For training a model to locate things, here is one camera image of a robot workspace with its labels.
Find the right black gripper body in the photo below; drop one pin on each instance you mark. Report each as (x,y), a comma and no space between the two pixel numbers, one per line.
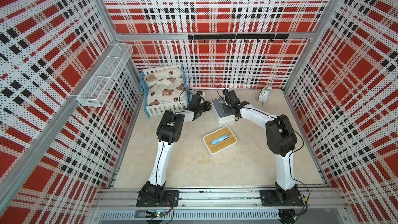
(226,109)

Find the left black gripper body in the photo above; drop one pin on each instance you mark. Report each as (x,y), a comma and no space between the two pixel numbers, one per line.
(204,107)

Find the wooden tissue box lid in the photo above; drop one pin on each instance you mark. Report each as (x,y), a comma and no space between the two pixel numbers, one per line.
(218,133)

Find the blue tissue paper pack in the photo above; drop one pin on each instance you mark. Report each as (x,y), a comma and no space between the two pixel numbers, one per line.
(219,140)

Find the white tissue box base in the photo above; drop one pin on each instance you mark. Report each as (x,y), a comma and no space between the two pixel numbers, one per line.
(215,150)
(224,121)

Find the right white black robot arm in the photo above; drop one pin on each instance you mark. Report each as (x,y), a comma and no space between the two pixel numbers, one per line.
(281,140)

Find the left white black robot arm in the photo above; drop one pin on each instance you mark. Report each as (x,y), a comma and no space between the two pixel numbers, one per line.
(153,192)

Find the white soap dispenser bottle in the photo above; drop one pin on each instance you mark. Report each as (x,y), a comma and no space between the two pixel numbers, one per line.
(265,94)

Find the bear print pillow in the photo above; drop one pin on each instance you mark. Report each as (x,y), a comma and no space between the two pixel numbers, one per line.
(165,86)

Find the black wall hook rail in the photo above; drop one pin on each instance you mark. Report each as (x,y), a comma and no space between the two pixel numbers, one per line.
(232,37)

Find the white wire mesh shelf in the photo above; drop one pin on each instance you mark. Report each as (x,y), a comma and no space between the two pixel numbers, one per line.
(111,64)

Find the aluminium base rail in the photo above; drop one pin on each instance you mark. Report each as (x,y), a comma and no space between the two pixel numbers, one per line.
(222,205)

